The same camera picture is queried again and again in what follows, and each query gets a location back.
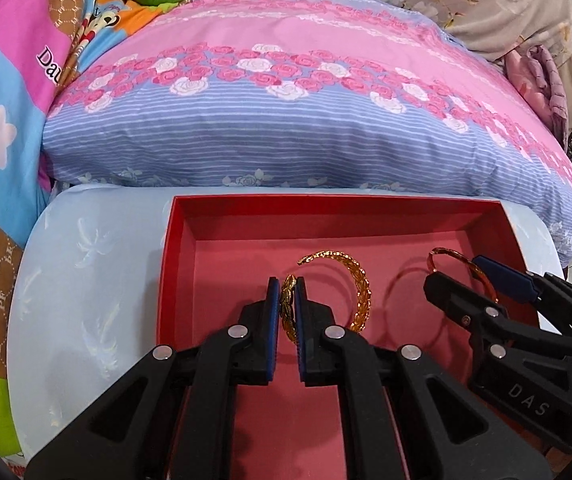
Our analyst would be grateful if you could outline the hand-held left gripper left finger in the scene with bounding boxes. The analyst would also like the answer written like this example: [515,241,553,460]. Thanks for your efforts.
[24,276,281,480]

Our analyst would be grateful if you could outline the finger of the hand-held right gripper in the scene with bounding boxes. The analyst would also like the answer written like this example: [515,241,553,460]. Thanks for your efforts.
[423,271,514,343]
[472,255,572,322]

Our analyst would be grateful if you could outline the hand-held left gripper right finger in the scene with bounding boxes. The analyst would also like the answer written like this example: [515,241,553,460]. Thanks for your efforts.
[293,280,552,480]

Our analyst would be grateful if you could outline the plain gold bangle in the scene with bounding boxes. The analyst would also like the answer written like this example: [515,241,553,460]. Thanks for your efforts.
[427,247,500,305]

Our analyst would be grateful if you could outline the gold leaf bangle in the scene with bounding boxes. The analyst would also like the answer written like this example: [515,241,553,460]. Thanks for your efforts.
[298,248,371,334]
[279,274,301,345]

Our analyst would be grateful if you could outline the red jewelry box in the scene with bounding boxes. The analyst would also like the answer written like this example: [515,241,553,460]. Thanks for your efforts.
[156,195,542,480]

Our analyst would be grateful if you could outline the light blue palm-print tablecloth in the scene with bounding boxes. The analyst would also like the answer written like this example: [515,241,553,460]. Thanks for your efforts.
[8,182,567,480]

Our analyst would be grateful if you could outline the pale purple cloth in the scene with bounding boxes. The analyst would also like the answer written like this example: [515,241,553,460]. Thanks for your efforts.
[503,45,572,137]

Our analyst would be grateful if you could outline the pink blue rose-print pillow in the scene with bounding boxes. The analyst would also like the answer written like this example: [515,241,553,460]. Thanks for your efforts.
[40,0,572,262]

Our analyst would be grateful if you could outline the colourful cartoon blanket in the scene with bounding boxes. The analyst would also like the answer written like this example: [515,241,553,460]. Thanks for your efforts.
[0,0,197,480]

